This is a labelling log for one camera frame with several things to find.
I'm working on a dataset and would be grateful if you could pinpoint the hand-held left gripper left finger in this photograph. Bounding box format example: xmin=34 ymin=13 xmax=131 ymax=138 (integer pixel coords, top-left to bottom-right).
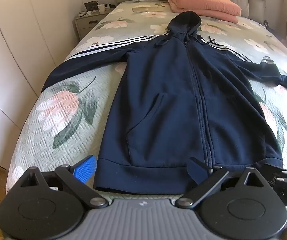
xmin=16 ymin=154 xmax=109 ymax=209

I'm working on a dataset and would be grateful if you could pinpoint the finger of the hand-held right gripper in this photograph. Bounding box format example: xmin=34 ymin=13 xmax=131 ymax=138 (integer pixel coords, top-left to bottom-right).
xmin=255 ymin=162 xmax=287 ymax=182

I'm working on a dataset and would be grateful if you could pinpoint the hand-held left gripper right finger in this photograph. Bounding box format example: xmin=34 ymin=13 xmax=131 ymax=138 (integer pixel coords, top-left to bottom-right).
xmin=175 ymin=157 xmax=272 ymax=208

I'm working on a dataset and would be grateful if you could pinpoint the navy striped zip hoodie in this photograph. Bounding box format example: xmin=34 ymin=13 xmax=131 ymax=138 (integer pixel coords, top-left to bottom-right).
xmin=41 ymin=11 xmax=287 ymax=195

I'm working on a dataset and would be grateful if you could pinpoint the white wardrobe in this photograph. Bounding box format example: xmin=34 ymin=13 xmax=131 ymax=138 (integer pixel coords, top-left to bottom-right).
xmin=0 ymin=0 xmax=80 ymax=171

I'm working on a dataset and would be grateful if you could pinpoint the gold laptop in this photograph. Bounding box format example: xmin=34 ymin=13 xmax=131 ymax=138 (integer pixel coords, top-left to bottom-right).
xmin=132 ymin=7 xmax=164 ymax=13

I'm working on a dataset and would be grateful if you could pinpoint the folded pink blanket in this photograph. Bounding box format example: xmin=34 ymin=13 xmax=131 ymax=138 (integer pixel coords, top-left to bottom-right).
xmin=167 ymin=0 xmax=242 ymax=23

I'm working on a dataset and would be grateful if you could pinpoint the beige nightstand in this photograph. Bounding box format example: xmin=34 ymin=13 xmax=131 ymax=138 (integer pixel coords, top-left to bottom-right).
xmin=74 ymin=7 xmax=114 ymax=40

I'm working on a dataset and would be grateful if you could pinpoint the floral quilted bedspread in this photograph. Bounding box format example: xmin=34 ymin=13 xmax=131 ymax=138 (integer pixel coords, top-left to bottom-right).
xmin=5 ymin=0 xmax=287 ymax=230

